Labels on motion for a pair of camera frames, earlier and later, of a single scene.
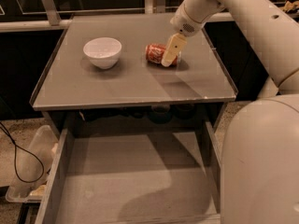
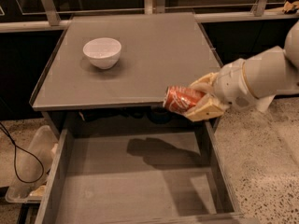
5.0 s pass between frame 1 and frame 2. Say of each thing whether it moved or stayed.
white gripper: moved
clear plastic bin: stayed
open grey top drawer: stayed
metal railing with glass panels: stayed
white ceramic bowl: stayed
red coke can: moved
